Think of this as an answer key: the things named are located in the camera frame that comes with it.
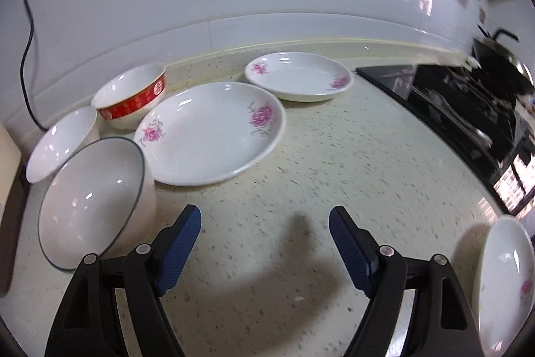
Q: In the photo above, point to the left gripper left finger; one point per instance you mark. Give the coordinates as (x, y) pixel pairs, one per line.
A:
(87, 322)

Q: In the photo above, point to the large pink flower plate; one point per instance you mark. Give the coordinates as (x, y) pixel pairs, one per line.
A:
(503, 291)

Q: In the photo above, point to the green rim white bowl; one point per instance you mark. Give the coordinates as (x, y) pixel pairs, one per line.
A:
(102, 201)

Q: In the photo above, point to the plain white bowl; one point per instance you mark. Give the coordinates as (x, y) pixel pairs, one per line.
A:
(71, 133)

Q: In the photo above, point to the red band white bowl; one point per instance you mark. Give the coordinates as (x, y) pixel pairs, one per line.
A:
(126, 99)

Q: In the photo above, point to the black gas stove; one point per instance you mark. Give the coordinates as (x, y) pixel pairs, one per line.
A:
(489, 135)

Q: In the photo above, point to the black wok with lid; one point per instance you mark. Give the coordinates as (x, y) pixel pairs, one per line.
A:
(509, 74)

